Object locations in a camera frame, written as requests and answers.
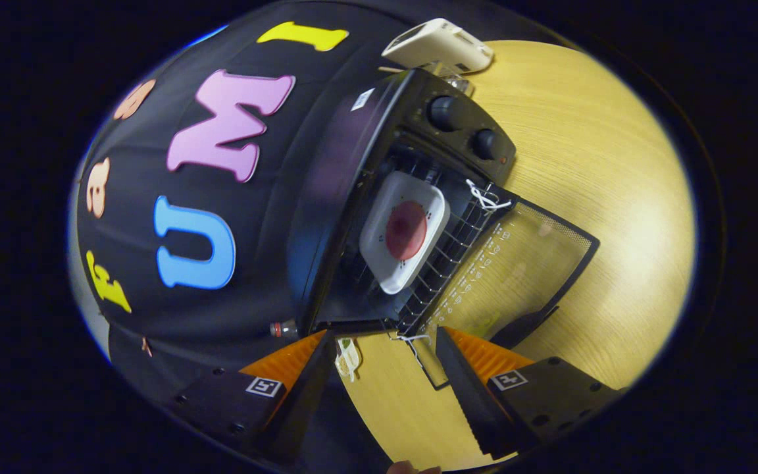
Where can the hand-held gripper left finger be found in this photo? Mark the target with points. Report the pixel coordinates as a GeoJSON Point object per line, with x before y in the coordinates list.
{"type": "Point", "coordinates": [300, 401]}

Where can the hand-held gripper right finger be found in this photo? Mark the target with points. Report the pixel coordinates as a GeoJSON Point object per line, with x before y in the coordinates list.
{"type": "Point", "coordinates": [468, 401]}

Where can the white square plate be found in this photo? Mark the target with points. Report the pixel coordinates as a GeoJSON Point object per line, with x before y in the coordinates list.
{"type": "Point", "coordinates": [379, 263]}

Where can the red meat slice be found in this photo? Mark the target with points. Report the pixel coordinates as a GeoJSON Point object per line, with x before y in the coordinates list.
{"type": "Point", "coordinates": [406, 230]}

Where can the black toaster oven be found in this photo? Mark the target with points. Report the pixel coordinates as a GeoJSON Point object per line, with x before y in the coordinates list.
{"type": "Point", "coordinates": [339, 164]}

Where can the white toaster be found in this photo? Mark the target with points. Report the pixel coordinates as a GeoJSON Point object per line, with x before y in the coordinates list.
{"type": "Point", "coordinates": [438, 43]}

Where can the white divided snack dish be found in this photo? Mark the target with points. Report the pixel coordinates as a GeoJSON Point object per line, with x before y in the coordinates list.
{"type": "Point", "coordinates": [346, 355]}

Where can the clear plastic water bottle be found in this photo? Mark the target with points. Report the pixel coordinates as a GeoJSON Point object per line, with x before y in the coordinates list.
{"type": "Point", "coordinates": [285, 328]}

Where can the pink cloth clip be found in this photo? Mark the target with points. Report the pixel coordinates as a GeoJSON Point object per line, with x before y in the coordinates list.
{"type": "Point", "coordinates": [147, 347]}

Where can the clear glass holder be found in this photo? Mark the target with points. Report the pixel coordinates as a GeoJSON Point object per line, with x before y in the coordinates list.
{"type": "Point", "coordinates": [448, 71]}

